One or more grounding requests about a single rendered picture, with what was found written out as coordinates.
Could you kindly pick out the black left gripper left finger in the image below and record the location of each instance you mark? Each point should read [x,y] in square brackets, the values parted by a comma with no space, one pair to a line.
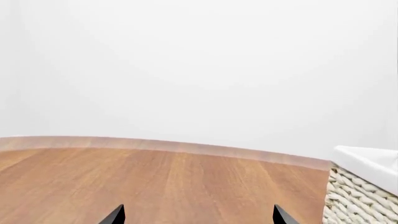
[115,217]

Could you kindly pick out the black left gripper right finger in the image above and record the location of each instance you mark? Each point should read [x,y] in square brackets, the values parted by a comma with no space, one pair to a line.
[282,217]

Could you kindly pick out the white woven basket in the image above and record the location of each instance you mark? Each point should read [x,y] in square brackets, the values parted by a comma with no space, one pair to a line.
[351,200]

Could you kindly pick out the white fabric basket liner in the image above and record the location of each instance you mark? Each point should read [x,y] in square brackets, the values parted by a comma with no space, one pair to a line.
[370,163]

